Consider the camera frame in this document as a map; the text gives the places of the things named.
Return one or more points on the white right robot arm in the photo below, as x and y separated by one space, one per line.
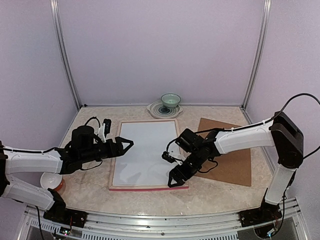
278 131

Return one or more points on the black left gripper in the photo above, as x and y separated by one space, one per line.
118 151

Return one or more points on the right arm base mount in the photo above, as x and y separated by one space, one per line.
266 212

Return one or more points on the wooden picture frame red edge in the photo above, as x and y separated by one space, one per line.
176 148

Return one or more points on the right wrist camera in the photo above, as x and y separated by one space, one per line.
171 159

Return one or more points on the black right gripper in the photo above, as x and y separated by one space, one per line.
184 175

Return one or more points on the white plate green rings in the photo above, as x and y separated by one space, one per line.
160 112

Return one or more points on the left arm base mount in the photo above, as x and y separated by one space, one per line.
66 216

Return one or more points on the aluminium corner post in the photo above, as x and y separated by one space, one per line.
54 5
258 53

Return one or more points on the white bowl orange outside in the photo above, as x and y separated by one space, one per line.
52 181

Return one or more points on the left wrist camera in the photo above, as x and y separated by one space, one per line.
104 130

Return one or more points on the left aluminium corner post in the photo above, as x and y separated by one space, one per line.
54 5

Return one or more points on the right aluminium corner post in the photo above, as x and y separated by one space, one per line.
258 53

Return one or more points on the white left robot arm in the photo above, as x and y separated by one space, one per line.
85 146

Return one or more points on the green ceramic bowl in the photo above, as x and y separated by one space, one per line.
170 100

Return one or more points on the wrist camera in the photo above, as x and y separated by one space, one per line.
104 130
171 159

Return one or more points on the brown backing board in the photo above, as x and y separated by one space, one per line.
233 168

